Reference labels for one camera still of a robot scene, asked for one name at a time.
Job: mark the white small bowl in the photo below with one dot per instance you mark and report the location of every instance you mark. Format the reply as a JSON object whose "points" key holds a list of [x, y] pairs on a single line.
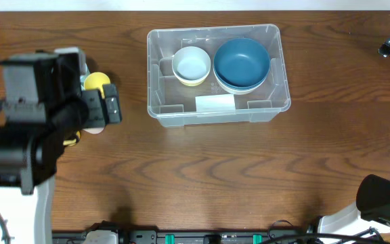
{"points": [[191, 72]]}

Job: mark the yellow small bowl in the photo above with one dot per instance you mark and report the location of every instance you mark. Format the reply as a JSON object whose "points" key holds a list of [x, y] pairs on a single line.
{"points": [[191, 83]]}

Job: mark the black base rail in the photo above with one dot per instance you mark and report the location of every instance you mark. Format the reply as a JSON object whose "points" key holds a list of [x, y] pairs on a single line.
{"points": [[154, 236]]}

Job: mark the clear plastic storage container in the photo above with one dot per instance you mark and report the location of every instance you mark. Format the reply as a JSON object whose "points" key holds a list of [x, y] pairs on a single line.
{"points": [[174, 104]]}

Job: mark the dark blue bowl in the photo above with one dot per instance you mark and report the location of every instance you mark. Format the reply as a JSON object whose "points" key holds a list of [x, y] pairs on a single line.
{"points": [[241, 53], [240, 80]]}

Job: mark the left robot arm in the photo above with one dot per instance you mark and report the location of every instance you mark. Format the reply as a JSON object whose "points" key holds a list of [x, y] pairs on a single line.
{"points": [[50, 97]]}

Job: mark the pink cup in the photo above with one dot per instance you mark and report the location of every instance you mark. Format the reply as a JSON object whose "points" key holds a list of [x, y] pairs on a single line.
{"points": [[96, 130]]}

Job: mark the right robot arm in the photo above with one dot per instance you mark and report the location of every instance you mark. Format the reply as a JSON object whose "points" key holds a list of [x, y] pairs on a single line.
{"points": [[369, 215]]}

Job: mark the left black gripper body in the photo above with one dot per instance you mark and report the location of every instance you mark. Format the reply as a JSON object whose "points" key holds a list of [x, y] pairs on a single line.
{"points": [[99, 112]]}

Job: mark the light grey small bowl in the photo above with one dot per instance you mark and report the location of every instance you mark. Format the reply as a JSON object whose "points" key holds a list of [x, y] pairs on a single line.
{"points": [[191, 53]]}

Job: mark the beige large bowl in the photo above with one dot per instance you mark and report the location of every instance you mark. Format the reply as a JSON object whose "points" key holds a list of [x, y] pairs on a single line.
{"points": [[237, 91]]}

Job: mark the yellow cup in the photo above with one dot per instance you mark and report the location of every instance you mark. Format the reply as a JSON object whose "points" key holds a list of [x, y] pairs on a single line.
{"points": [[73, 140], [96, 80]]}

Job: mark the light blue cup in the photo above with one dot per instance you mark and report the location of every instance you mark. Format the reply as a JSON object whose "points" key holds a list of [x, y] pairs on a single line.
{"points": [[84, 72]]}

